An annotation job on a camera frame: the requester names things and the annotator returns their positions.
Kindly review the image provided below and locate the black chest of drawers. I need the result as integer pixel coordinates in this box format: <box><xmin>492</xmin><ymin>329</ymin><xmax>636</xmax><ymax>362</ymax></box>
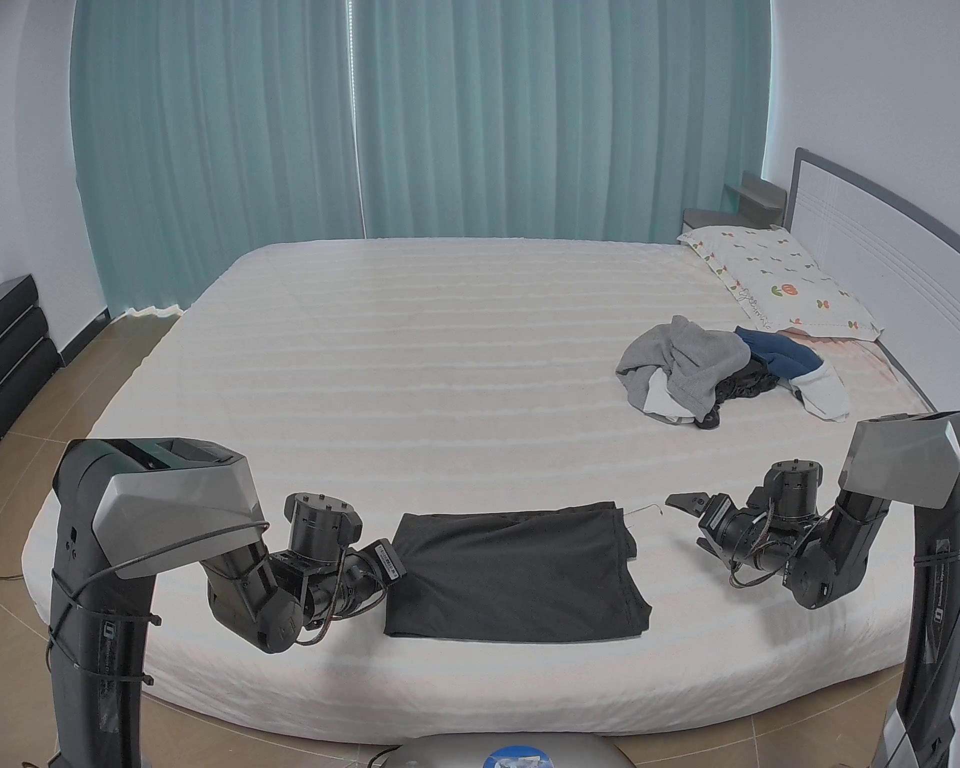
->
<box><xmin>0</xmin><ymin>273</ymin><xmax>65</xmax><ymax>440</ymax></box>

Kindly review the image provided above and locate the grey bedside table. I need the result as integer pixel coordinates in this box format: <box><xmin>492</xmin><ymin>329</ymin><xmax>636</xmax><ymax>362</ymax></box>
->
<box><xmin>682</xmin><ymin>170</ymin><xmax>789</xmax><ymax>230</ymax></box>

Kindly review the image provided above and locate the white printed pillow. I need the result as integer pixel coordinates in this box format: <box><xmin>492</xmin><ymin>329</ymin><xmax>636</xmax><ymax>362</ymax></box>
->
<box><xmin>677</xmin><ymin>223</ymin><xmax>885</xmax><ymax>342</ymax></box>

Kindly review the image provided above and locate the bed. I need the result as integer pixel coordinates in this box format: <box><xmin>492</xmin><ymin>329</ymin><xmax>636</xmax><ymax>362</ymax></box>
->
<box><xmin>21</xmin><ymin>146</ymin><xmax>960</xmax><ymax>740</ymax></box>

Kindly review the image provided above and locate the black cable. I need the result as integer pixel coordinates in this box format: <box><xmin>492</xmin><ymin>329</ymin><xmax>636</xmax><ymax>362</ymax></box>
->
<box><xmin>51</xmin><ymin>521</ymin><xmax>271</xmax><ymax>639</ymax></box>
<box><xmin>727</xmin><ymin>564</ymin><xmax>790</xmax><ymax>591</ymax></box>

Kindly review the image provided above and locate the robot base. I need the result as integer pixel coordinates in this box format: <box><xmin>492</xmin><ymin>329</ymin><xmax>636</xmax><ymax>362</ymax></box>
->
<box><xmin>371</xmin><ymin>735</ymin><xmax>624</xmax><ymax>768</ymax></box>

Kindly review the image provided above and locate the pile of clothes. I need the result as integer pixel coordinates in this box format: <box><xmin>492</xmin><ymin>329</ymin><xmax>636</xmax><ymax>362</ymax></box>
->
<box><xmin>615</xmin><ymin>315</ymin><xmax>852</xmax><ymax>431</ymax></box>

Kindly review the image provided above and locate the blue-green curtain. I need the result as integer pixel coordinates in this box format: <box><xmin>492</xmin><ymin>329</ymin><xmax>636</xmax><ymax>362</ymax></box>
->
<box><xmin>351</xmin><ymin>0</ymin><xmax>774</xmax><ymax>245</ymax></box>
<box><xmin>71</xmin><ymin>0</ymin><xmax>365</xmax><ymax>316</ymax></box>

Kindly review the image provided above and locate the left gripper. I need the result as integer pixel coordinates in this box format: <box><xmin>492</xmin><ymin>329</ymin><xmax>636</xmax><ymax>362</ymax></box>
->
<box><xmin>341</xmin><ymin>541</ymin><xmax>408</xmax><ymax>612</ymax></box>

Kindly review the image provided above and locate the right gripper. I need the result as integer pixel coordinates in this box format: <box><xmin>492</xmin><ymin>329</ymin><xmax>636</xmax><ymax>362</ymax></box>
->
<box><xmin>665</xmin><ymin>491</ymin><xmax>760</xmax><ymax>567</ymax></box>

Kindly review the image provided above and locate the black T-shirt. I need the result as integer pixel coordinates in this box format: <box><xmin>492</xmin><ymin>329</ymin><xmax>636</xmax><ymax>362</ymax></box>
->
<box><xmin>382</xmin><ymin>504</ymin><xmax>652</xmax><ymax>644</ymax></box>

